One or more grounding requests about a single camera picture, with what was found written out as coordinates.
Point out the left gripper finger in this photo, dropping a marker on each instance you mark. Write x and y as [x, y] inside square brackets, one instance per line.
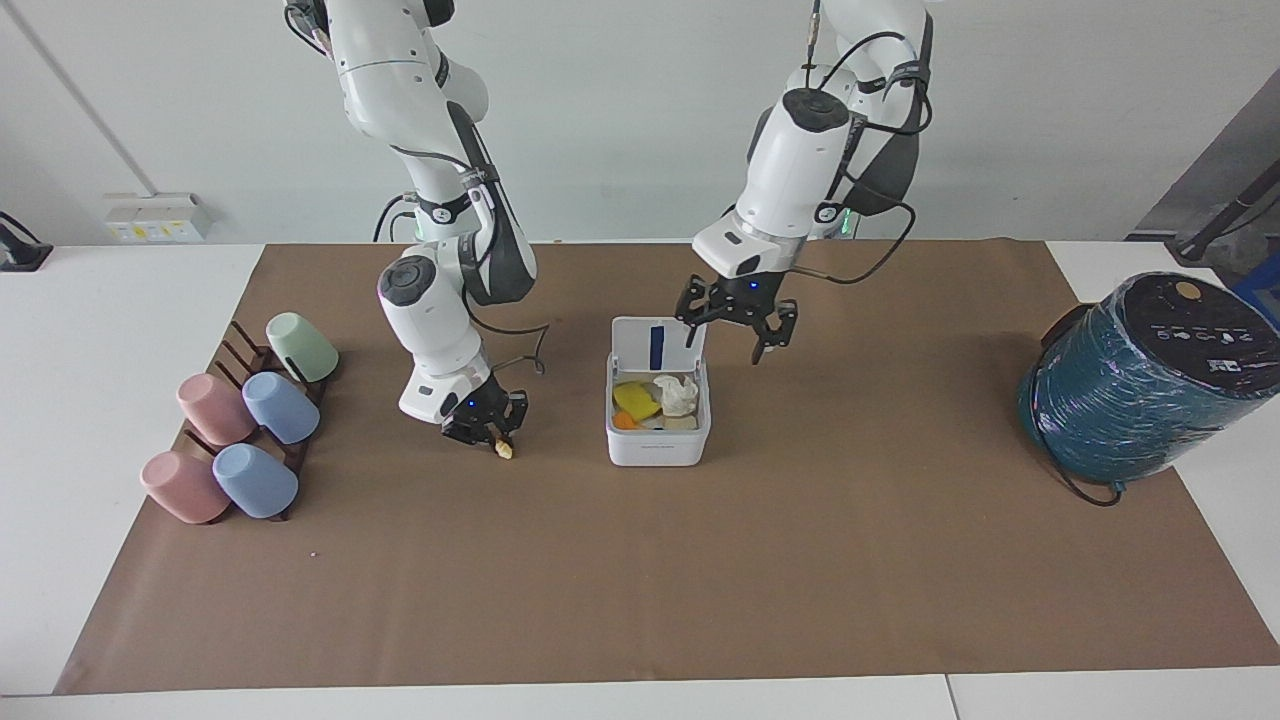
[775, 330]
[695, 305]

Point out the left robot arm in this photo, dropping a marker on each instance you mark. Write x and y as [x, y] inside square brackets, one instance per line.
[795, 170]

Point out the orange trash piece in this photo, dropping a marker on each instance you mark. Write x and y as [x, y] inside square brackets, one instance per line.
[626, 421]

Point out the pink cup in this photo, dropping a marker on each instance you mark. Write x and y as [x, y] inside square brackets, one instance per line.
[214, 408]
[183, 487]

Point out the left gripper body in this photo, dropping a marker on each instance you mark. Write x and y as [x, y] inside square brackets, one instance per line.
[748, 296]

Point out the black stand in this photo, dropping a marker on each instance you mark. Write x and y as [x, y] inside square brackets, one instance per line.
[18, 250]
[1215, 230]

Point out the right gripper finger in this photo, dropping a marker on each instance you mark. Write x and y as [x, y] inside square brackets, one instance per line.
[517, 410]
[465, 433]

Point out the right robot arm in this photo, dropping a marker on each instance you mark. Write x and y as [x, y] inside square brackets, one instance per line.
[432, 330]

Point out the beige trash block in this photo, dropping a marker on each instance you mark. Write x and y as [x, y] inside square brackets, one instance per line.
[682, 423]

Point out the white crumpled paper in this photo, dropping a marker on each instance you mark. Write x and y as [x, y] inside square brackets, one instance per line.
[678, 395]

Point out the green cup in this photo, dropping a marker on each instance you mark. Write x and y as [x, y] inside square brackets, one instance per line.
[303, 347]

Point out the white lidded trash bin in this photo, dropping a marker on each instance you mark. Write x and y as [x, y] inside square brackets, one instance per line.
[655, 448]

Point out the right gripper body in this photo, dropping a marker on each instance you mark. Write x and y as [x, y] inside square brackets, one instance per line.
[475, 408]

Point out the small beige trash piece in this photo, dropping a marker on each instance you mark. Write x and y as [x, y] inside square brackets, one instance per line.
[504, 450]

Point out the brown cup rack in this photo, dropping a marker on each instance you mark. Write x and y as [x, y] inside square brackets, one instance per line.
[245, 352]

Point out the yellow trash piece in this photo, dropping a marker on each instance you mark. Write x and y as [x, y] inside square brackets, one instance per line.
[636, 398]

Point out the blue cup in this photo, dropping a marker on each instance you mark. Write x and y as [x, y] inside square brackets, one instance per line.
[282, 408]
[256, 481]

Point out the teal wrapped spool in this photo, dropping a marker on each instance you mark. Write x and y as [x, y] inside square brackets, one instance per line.
[1140, 390]

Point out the white wall socket box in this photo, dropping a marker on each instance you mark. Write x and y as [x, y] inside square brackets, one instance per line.
[158, 217]

